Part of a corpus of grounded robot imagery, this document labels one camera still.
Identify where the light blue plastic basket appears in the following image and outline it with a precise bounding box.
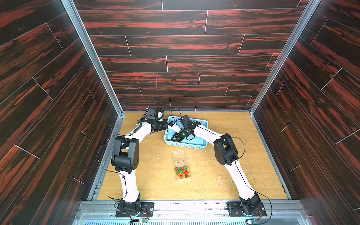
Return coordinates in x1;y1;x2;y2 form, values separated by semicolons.
164;116;208;150

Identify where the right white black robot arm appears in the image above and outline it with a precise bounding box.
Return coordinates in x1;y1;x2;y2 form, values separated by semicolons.
168;115;262;216

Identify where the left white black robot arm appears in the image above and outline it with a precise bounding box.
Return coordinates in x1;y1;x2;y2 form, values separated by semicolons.
111;119;168;215

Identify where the clear plastic clamshell container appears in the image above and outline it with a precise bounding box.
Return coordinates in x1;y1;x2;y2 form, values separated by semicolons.
171;150;191;180

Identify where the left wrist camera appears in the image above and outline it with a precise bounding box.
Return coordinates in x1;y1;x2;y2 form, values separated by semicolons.
145;108;164;121

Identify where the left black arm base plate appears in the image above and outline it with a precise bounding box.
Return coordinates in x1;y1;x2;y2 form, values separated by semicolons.
115;201;155;218

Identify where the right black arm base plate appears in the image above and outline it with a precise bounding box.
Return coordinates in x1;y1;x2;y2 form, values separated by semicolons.
225;202;267;217

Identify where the aluminium front rail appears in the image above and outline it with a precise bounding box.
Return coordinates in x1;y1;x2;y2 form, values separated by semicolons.
73;200;313;225

